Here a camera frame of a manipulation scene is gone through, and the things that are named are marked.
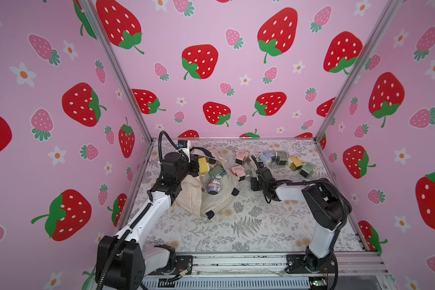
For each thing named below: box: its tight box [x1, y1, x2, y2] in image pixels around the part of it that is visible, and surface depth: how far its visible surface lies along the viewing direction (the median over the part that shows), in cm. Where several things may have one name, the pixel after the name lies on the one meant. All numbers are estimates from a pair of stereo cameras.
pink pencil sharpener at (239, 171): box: [230, 164, 246, 182], surface depth 100 cm
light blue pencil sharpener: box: [259, 149, 276, 164], surface depth 109 cm
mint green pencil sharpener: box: [299, 161, 318, 179], surface depth 103 cm
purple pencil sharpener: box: [206, 175, 222, 196], surface depth 92 cm
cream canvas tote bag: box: [175, 148, 240, 220], surface depth 89 cm
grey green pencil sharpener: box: [276, 150, 289, 166], surface depth 109 cm
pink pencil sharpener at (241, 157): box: [235, 150, 249, 165], surface depth 107 cm
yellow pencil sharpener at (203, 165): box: [198, 157, 209, 174], surface depth 97 cm
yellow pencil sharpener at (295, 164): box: [289, 155, 303, 172], surface depth 106 cm
